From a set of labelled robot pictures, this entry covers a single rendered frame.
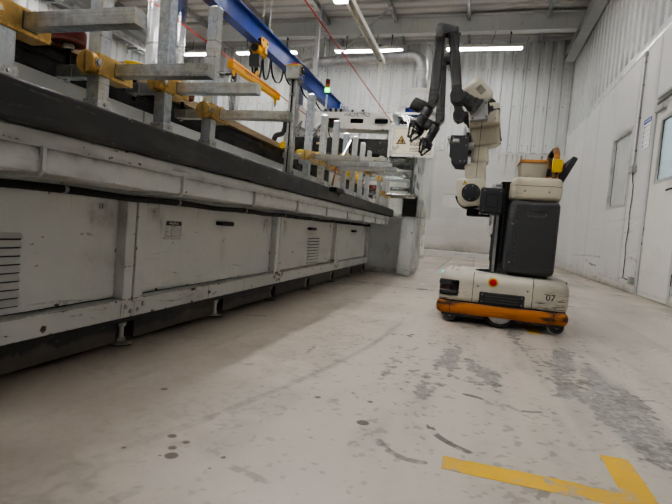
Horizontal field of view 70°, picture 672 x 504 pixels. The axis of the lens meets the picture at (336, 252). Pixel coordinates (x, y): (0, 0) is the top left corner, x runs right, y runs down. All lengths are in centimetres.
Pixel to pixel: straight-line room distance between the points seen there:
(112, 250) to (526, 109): 1092
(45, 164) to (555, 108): 1137
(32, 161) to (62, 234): 42
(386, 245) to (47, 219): 432
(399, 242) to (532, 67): 767
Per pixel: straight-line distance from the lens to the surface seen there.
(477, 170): 291
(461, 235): 1158
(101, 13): 108
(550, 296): 273
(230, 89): 147
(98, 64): 132
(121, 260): 176
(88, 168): 133
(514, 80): 1216
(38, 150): 123
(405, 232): 531
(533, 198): 276
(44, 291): 158
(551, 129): 1194
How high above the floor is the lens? 47
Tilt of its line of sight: 3 degrees down
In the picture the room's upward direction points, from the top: 5 degrees clockwise
